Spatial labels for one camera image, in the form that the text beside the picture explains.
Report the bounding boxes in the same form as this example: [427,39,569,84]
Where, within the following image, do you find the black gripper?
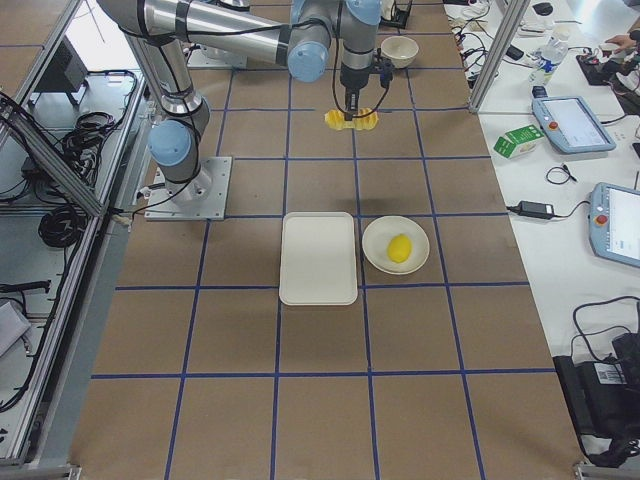
[340,49,374,120]

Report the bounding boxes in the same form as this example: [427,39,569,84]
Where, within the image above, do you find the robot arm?
[99,1,381,203]

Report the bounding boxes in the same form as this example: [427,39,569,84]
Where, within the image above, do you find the person forearm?
[605,31,639,53]

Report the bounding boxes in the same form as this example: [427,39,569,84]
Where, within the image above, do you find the cream round plate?
[362,216,431,275]

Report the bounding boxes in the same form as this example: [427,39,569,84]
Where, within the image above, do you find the white bowl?
[380,36,419,69]

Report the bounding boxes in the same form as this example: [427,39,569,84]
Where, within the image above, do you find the black dish rack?
[380,0,413,29]

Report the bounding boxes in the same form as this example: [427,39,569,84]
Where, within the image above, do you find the yellow toy lemon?
[386,234,413,263]

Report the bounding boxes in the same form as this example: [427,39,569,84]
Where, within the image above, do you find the green white carton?
[493,124,544,159]

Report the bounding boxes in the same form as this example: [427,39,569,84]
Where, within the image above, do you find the white rectangular tray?
[279,212,358,306]

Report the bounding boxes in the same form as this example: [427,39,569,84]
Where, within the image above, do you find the clear plastic bottle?
[528,27,570,86]

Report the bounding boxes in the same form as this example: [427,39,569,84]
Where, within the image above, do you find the blue teach pendant far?
[531,96,616,154]

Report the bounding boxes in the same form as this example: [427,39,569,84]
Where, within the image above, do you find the blue teach pendant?
[531,96,616,154]
[588,182,640,267]

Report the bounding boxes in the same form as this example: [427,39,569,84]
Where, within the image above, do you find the black power adapter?
[518,200,555,220]

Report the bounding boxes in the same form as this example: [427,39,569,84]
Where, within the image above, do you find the blue teach pendant near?
[588,182,640,267]

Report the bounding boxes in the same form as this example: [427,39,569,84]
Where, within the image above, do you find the black equipment case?
[553,333,639,468]

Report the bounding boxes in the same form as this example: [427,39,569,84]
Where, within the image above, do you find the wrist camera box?
[372,54,394,89]

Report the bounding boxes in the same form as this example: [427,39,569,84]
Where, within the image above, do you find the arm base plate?
[187,44,247,70]
[142,156,232,221]

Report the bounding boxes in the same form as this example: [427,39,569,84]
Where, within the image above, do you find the aluminium frame post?
[469,0,529,113]

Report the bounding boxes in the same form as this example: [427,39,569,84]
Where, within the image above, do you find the small black cable loop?
[544,162,578,185]

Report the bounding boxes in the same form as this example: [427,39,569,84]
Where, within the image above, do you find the black cable bundle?
[37,201,87,249]

